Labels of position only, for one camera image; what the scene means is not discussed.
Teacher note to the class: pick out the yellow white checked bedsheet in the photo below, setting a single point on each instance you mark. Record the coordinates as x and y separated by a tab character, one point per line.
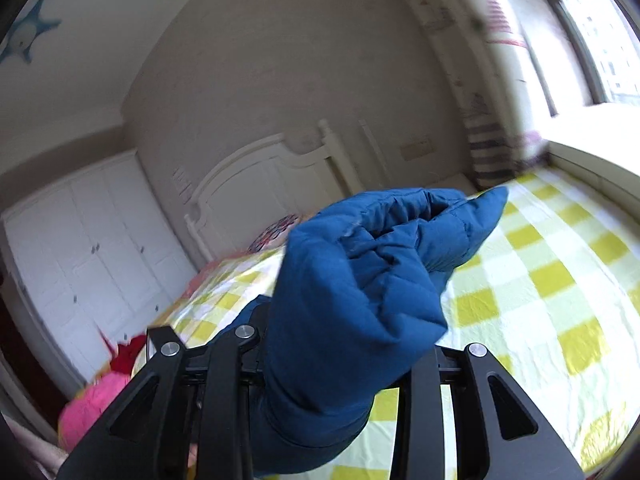
550	280

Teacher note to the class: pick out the white window ledge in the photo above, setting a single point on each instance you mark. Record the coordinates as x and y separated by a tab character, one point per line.
600	150

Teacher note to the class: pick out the blue star decoration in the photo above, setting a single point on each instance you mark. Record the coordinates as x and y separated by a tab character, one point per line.
22	32

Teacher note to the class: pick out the striped curtain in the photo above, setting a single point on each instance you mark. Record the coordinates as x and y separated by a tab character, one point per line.
487	150

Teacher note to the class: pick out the beige wall socket plate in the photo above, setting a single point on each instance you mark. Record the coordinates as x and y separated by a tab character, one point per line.
415	149

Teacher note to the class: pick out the window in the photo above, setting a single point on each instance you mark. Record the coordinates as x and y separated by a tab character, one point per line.
610	50

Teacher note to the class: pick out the pink cloth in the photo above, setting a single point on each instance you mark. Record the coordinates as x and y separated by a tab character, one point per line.
90	405

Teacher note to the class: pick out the red cloth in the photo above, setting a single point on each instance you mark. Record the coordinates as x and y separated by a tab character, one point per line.
130	357

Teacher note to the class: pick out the colourful patterned pillow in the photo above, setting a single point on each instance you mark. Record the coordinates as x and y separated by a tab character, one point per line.
277	230

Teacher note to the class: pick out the blue padded jacket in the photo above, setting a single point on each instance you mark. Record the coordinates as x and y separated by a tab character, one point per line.
340	300

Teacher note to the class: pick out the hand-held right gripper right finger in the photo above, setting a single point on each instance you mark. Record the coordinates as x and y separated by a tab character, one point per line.
425	400

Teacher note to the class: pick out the white nightstand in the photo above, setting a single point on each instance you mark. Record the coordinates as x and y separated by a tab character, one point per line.
457	181

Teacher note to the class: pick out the white bed headboard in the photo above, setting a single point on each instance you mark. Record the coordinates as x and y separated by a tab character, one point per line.
250	185

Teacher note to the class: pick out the pink striped wall sticker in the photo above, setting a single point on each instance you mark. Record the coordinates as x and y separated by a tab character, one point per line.
500	20

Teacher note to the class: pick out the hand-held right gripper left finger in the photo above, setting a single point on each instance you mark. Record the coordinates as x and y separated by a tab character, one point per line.
225	385

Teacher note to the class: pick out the white wardrobe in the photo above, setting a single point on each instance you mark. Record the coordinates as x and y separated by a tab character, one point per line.
90	240

